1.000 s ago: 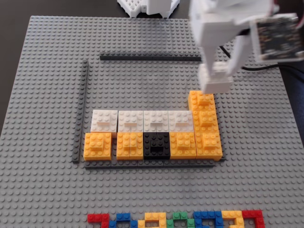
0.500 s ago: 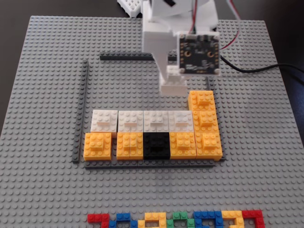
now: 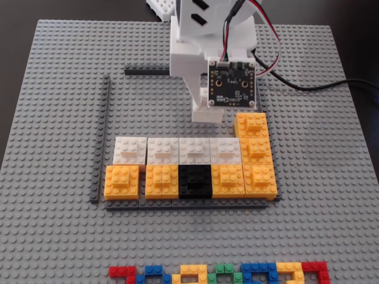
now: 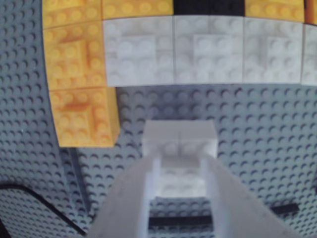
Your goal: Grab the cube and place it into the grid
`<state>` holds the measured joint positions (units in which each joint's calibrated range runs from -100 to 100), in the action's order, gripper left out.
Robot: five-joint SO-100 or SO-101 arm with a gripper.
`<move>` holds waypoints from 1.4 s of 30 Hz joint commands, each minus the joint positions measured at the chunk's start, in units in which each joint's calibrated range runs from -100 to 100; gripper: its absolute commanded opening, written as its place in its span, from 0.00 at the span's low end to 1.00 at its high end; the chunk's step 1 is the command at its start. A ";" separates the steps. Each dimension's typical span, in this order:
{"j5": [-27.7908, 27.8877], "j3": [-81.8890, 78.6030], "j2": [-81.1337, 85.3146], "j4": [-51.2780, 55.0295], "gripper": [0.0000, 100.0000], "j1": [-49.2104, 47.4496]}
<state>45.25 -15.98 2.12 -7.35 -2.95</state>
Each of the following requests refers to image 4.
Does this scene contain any grey Lego baseplate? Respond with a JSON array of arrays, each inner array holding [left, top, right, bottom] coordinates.
[[0, 0, 317, 238]]

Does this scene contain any black cable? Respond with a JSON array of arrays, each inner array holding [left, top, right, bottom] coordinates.
[[0, 183, 87, 236]]

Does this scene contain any black Lego cube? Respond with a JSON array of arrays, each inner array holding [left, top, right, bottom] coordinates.
[[173, 0, 246, 17]]

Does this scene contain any dark grey Lego strip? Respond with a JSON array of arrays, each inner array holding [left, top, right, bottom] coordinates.
[[59, 147, 92, 216], [148, 203, 299, 227]]

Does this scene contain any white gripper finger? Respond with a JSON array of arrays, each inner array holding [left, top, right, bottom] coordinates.
[[86, 156, 161, 238], [200, 157, 305, 238]]

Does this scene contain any white Lego cube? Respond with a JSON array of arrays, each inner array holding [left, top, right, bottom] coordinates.
[[143, 120, 218, 199], [103, 16, 175, 87], [173, 16, 245, 84], [242, 17, 304, 85], [301, 23, 317, 86]]

